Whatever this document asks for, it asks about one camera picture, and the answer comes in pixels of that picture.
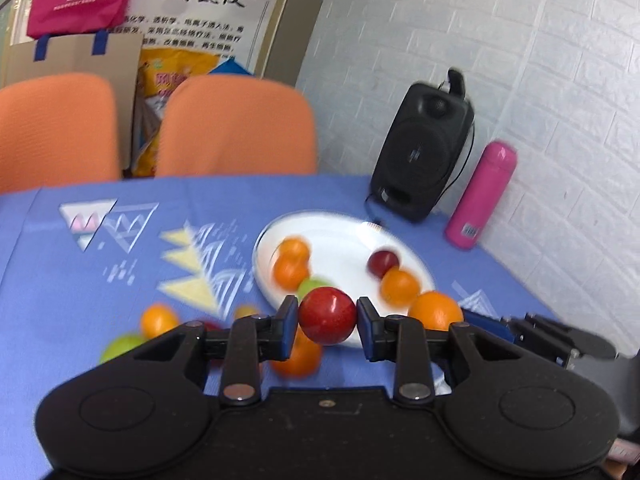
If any orange chair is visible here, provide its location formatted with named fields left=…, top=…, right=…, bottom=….
left=156, top=76, right=319, bottom=178
left=0, top=73, right=121, bottom=195

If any small red plum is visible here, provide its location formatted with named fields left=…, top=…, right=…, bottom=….
left=298, top=286, right=358, bottom=347

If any magenta tote bag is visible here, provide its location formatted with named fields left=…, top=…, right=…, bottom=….
left=26, top=0, right=141, bottom=63

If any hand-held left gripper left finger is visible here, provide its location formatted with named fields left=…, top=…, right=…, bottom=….
left=106, top=296, right=300, bottom=407

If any blue printed tablecloth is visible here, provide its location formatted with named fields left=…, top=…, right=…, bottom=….
left=0, top=174, right=640, bottom=480

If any white plate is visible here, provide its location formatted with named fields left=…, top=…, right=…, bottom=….
left=252, top=210, right=453, bottom=396

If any wall poster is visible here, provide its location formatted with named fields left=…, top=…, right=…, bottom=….
left=5, top=0, right=291, bottom=81

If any orange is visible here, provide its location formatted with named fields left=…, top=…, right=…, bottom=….
left=141, top=305, right=180, bottom=339
left=380, top=267, right=421, bottom=311
left=407, top=291, right=465, bottom=332
left=272, top=255, right=311, bottom=291
left=272, top=330, right=323, bottom=378
left=276, top=237, right=311, bottom=266

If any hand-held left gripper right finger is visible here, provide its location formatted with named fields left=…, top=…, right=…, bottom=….
left=356, top=297, right=547, bottom=404

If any yellow plastic bag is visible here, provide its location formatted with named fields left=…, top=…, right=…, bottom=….
left=131, top=49, right=226, bottom=178

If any black speaker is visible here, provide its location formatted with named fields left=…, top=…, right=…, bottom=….
left=370, top=67, right=476, bottom=224

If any cardboard box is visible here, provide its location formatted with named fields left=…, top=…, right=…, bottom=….
left=0, top=34, right=143, bottom=171

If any green apple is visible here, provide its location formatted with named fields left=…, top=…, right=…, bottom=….
left=297, top=276, right=333, bottom=301
left=99, top=335, right=148, bottom=365

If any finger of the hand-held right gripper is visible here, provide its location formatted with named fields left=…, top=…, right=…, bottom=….
left=461, top=309, right=619, bottom=372

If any pink bottle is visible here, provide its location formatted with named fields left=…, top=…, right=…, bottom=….
left=445, top=141, right=518, bottom=250

